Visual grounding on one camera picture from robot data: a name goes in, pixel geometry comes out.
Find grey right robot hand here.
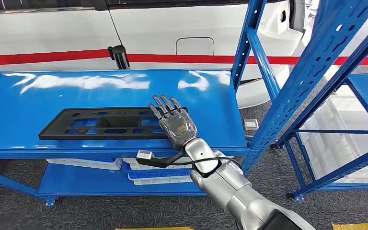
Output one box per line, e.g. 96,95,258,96
148,94,198,150

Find long black plastic part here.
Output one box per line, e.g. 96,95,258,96
38,107,189,141

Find blue plastic bin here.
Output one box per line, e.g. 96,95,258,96
122,161,193,180

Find silver floor socket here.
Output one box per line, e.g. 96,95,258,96
244,119,260,131

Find red barrier belt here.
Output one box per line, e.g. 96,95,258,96
0,49,368,67

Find large white plastic crate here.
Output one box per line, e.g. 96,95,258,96
298,93,368,185

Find white car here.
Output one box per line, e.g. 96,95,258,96
0,0,318,110

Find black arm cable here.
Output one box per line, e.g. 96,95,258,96
163,149,243,173

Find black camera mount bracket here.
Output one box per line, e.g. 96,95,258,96
135,152,184,169

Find black stanchion post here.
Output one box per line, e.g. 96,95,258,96
107,45,131,70

